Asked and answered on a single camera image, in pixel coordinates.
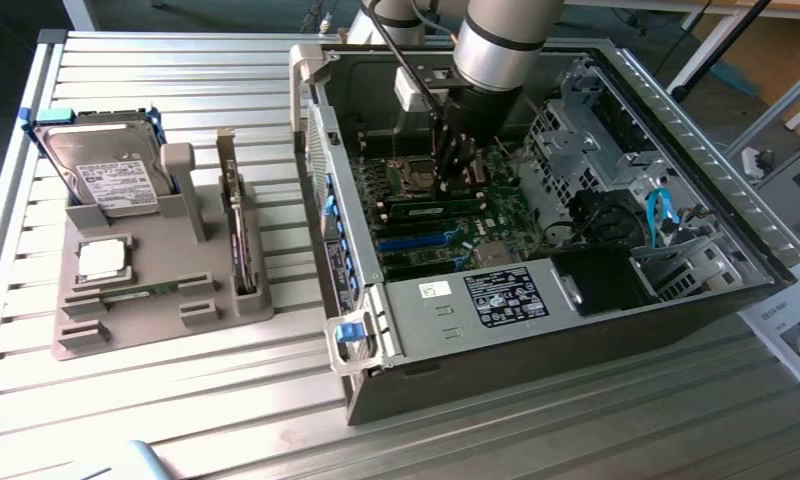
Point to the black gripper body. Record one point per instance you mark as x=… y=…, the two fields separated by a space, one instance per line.
x=487 y=110

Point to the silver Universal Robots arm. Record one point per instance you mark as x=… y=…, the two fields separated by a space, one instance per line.
x=500 y=45

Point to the RAM stick with black slot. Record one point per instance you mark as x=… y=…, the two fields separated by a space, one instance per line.
x=433 y=207

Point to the green RAM stick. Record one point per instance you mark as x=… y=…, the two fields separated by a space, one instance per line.
x=142 y=291

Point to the CPU socket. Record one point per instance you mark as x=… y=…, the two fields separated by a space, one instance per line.
x=409 y=175

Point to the green motherboard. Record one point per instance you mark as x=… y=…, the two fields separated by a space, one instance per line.
x=493 y=220

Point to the metal disk bay cage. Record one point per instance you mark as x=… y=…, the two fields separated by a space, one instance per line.
x=573 y=145

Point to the blue expansion slot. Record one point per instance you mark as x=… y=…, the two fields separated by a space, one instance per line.
x=416 y=242

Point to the grey power supply unit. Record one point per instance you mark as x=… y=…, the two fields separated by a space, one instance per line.
x=473 y=310

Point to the graphics card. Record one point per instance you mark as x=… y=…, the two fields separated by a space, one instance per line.
x=240 y=230

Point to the black pole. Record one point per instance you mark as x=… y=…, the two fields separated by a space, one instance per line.
x=720 y=47

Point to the blue case latch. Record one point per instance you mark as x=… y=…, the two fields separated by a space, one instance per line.
x=348 y=333

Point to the open black PC case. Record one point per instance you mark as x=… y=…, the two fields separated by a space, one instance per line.
x=573 y=350

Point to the white power adapter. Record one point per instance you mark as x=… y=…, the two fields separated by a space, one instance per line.
x=755 y=161

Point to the grey parts rack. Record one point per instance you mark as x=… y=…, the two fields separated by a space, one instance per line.
x=153 y=320

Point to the silver CPU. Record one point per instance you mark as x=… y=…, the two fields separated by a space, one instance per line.
x=102 y=259

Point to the printed paper sheet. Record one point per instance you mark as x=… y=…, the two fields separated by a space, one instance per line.
x=793 y=330

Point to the light blue object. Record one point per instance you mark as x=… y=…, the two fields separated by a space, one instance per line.
x=140 y=462

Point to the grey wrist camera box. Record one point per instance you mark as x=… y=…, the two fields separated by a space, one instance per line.
x=413 y=90

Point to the hard disk with blue bracket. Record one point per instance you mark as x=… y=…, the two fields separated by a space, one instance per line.
x=106 y=160

